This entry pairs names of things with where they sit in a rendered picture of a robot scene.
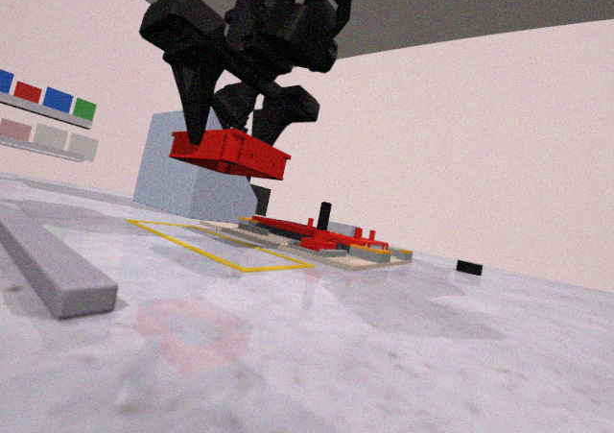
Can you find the yellow rectangular frame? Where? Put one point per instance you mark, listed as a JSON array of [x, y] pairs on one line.
[[252, 269]]

